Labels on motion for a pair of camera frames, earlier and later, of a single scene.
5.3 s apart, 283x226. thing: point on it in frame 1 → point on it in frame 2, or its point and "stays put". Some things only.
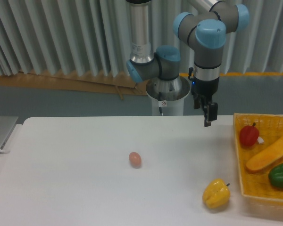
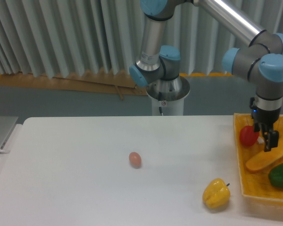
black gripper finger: (211, 113) → (271, 139)
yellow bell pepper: (216, 194) stays put
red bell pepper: (248, 135) stays put
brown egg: (135, 159) stays put
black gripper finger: (197, 101) → (256, 127)
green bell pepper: (281, 175) stays put
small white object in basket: (260, 140) stays put
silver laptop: (1, 127) stays put
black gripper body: (204, 89) → (266, 118)
